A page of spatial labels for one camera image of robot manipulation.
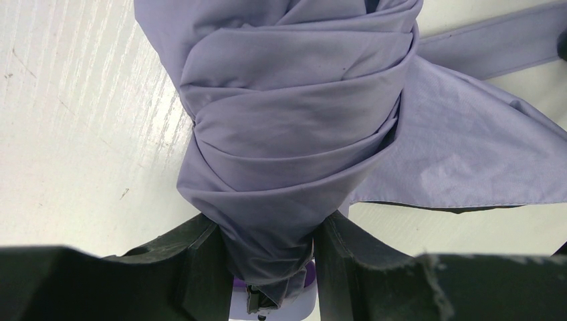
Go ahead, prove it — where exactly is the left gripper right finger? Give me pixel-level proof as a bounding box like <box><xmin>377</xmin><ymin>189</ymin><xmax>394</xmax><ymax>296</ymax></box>
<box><xmin>314</xmin><ymin>213</ymin><xmax>566</xmax><ymax>320</ymax></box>

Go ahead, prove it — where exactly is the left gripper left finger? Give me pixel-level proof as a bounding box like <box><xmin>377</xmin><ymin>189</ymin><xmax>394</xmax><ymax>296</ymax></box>
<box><xmin>1</xmin><ymin>215</ymin><xmax>233</xmax><ymax>320</ymax></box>

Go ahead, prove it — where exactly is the black and lavender folding umbrella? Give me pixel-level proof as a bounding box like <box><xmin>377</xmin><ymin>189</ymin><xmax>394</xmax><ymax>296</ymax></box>
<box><xmin>134</xmin><ymin>1</ymin><xmax>566</xmax><ymax>313</ymax></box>

